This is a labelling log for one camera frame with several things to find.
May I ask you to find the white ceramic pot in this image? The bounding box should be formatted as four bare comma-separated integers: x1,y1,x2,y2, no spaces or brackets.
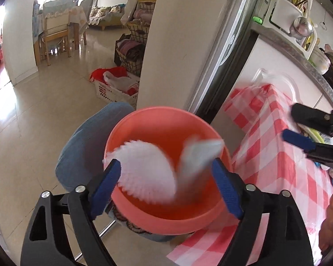
309,46,331,75

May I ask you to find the person right hand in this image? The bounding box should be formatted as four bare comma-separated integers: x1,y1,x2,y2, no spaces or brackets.
319,195,333,253

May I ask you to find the pink plastic trash bucket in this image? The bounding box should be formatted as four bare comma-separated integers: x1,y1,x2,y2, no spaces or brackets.
104,106,231,235

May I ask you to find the white foam net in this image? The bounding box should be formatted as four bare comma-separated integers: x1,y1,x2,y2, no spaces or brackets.
103,140,177,204

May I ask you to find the white laundry basket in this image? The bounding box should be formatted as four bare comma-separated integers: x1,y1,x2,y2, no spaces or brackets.
89,67,139,108

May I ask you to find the red white checkered tablecloth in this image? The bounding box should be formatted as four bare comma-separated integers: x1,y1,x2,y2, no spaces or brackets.
167,84,333,265

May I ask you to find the steel countertop edge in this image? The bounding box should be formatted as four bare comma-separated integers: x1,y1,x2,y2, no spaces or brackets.
250,22,333,106

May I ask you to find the steel ladle bowl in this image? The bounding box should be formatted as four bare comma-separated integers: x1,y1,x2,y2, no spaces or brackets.
290,16,313,40

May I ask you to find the green clip on counter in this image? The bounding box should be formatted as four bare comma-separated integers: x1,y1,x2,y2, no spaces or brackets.
252,16,263,25

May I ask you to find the wire basket rack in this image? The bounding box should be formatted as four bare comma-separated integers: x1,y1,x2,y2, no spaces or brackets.
115,0,157,77

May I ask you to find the grey foil pouch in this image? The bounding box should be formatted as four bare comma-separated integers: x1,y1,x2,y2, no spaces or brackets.
176,137,224,198

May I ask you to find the wooden chair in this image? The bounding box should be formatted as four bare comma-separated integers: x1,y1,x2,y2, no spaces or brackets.
38,0,88,66

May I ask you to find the sofa with patterned cover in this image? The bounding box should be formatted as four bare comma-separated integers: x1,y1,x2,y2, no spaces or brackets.
88,4,126,30

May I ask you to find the yellow green sponge cloth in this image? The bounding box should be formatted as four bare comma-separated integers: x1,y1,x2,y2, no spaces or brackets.
298,124,331,144

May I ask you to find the white kitchen cabinet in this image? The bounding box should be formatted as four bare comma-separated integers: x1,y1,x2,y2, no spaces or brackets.
210,35,333,133

